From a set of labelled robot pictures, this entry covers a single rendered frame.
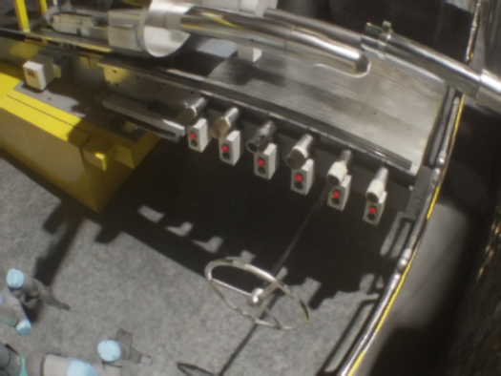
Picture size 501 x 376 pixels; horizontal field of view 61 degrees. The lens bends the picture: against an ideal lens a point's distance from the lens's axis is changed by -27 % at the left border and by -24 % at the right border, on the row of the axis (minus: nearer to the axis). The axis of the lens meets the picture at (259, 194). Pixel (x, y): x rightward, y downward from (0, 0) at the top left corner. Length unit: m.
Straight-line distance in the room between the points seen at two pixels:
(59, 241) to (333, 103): 1.82
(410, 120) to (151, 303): 1.60
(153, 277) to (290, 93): 1.22
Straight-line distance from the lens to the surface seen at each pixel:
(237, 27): 1.83
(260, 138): 2.20
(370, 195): 2.10
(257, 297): 1.77
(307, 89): 2.37
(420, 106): 2.44
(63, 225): 3.26
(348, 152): 2.17
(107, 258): 3.02
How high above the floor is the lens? 2.43
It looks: 50 degrees down
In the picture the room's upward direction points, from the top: 1 degrees counter-clockwise
